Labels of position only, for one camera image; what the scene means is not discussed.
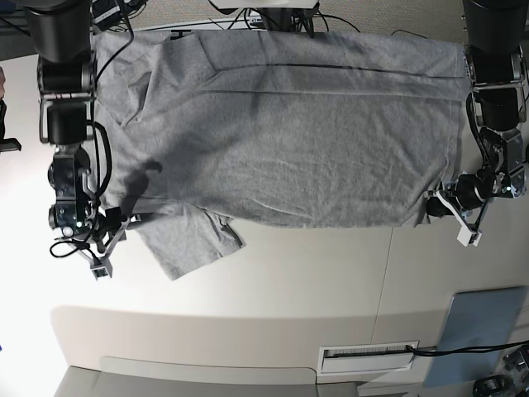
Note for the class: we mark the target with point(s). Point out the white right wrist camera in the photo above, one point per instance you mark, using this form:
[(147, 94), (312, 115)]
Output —
[(101, 269)]

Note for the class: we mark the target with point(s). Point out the blue-grey pad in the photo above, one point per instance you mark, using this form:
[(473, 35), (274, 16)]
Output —
[(475, 319)]

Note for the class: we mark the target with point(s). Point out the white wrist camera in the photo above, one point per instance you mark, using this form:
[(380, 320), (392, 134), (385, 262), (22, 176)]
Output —
[(468, 237), (101, 269)]

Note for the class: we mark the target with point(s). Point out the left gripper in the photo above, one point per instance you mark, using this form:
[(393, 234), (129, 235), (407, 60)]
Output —
[(458, 199)]

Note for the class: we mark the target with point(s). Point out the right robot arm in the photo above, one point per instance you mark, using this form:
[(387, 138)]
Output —
[(80, 172)]

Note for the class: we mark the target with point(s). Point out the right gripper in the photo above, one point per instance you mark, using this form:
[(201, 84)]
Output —
[(91, 234)]

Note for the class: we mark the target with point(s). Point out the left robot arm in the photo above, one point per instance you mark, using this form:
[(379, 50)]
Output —
[(495, 108)]

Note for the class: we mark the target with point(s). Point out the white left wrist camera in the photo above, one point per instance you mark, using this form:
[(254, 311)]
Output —
[(468, 237)]

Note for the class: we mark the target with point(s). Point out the grey T-shirt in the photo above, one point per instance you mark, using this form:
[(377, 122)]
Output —
[(337, 130)]

